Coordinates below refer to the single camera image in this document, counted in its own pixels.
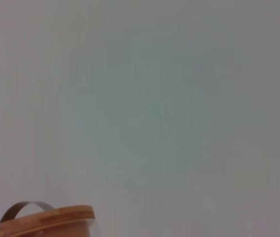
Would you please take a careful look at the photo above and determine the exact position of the glass drink dispenser jar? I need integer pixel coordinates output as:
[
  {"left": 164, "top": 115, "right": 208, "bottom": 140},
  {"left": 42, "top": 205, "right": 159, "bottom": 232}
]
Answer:
[{"left": 38, "top": 218, "right": 102, "bottom": 237}]

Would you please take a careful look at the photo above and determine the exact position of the round wooden jar lid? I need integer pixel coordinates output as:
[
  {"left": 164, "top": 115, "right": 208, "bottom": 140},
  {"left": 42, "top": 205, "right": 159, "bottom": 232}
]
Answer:
[{"left": 0, "top": 204, "right": 95, "bottom": 237}]

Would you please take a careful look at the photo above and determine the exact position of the metal lid handle strap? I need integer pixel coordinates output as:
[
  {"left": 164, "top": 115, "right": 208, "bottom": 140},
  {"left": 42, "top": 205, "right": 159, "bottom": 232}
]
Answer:
[{"left": 0, "top": 200, "right": 54, "bottom": 224}]

